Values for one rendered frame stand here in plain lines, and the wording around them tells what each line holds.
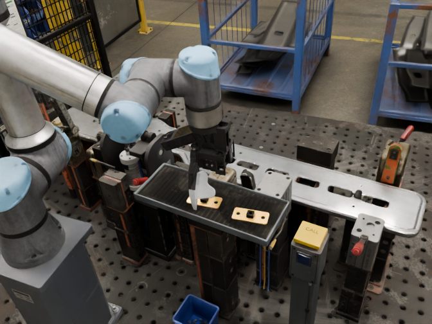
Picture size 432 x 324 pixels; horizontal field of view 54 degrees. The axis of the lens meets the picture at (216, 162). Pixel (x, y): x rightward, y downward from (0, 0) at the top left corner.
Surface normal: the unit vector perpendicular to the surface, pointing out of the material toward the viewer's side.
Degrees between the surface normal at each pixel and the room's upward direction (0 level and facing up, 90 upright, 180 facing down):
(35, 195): 90
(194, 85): 90
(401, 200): 0
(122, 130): 90
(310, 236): 0
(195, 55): 1
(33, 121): 89
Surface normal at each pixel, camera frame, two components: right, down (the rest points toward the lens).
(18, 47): 0.28, -0.29
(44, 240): 0.76, 0.07
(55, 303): 0.39, 0.55
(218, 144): -0.33, 0.61
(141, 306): -0.07, -0.78
